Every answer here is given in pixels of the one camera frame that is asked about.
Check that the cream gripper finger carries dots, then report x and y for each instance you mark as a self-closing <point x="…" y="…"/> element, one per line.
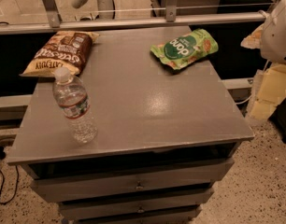
<point x="271" y="93"/>
<point x="253" y="40"/>

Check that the green rice chip bag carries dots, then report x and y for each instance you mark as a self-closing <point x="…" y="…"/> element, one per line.
<point x="186" y="49"/>

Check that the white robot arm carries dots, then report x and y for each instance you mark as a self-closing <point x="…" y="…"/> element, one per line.
<point x="273" y="42"/>

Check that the brown chip bag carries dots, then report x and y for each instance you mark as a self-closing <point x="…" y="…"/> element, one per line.
<point x="68" y="49"/>

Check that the grey drawer cabinet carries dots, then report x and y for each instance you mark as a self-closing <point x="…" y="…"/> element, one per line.
<point x="163" y="138"/>

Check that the clear plastic water bottle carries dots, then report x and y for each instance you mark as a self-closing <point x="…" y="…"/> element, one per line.
<point x="73" y="99"/>

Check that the grey metal railing frame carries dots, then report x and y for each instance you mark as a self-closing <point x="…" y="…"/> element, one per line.
<point x="45" y="16"/>

